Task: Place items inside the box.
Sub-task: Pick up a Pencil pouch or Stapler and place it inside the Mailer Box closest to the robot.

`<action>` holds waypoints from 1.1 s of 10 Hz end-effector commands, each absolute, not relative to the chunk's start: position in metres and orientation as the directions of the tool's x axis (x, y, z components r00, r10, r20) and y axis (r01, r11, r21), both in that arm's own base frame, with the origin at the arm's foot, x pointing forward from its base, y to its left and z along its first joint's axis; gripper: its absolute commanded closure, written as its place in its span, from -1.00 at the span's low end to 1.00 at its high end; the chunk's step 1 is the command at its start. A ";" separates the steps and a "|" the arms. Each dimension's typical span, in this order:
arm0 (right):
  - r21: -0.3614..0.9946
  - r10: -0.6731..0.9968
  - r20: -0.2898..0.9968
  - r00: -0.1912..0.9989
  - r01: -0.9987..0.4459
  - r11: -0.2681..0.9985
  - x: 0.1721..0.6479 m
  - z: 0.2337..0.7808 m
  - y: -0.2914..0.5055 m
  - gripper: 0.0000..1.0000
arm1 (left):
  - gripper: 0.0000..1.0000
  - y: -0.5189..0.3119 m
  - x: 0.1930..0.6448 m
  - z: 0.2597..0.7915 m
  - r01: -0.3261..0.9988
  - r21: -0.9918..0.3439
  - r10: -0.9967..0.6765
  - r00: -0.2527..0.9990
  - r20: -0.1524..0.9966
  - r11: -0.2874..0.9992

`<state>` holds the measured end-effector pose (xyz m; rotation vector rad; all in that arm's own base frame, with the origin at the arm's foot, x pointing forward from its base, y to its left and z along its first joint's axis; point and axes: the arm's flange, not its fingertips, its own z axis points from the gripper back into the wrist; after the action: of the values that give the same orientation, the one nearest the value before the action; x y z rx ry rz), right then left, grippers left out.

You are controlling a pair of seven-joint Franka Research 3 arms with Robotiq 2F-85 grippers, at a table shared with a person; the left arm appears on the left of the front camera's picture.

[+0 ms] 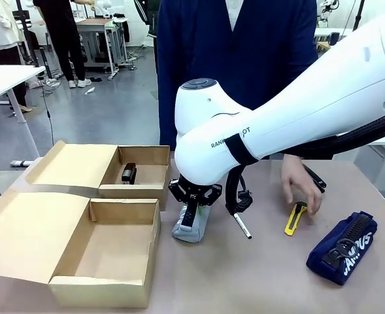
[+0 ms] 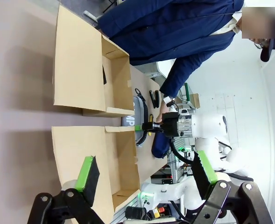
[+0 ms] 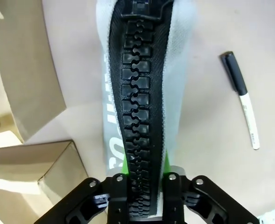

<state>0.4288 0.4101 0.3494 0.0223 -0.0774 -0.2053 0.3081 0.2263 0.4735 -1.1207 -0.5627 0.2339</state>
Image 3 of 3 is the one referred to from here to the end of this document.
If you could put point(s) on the black capped white marker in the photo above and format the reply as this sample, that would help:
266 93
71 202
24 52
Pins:
235 74

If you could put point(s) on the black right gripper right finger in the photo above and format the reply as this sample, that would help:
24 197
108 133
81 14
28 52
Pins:
174 200

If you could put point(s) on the closed cardboard box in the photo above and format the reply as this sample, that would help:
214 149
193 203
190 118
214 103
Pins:
27 70

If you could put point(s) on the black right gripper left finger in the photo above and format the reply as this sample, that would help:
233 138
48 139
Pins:
114 200

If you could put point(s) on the grey Campus pencil case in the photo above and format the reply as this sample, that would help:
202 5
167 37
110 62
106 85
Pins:
137 93

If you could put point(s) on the open cardboard box with lid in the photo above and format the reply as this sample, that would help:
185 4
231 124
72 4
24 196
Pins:
23 168

